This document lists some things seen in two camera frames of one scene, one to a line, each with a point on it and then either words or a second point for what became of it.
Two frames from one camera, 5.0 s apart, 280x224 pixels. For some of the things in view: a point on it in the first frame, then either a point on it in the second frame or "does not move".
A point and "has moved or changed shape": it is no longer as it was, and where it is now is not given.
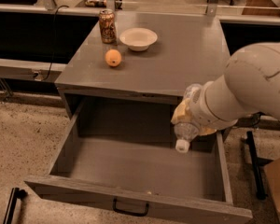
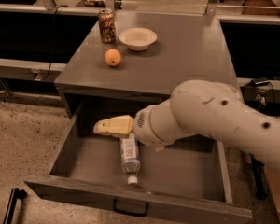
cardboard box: [278, 175] does not move
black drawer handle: [133, 213] does not move
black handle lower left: [16, 193] does not move
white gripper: [201, 106] -> [142, 129]
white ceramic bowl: [138, 38] does not move
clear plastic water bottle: [185, 133] has moved or changed shape
